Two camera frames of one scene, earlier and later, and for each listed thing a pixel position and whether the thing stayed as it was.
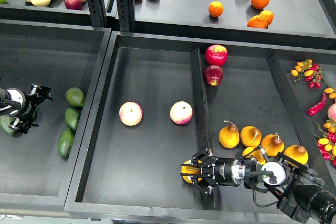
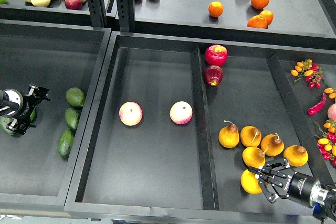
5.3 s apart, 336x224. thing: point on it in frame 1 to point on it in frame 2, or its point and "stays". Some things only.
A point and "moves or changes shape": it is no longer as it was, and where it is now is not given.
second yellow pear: (250, 136) stays
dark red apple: (213, 75) stays
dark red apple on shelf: (73, 2) stays
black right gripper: (226, 171) to (307, 190)
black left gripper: (24, 121) stays
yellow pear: (190, 170) moves or changes shape
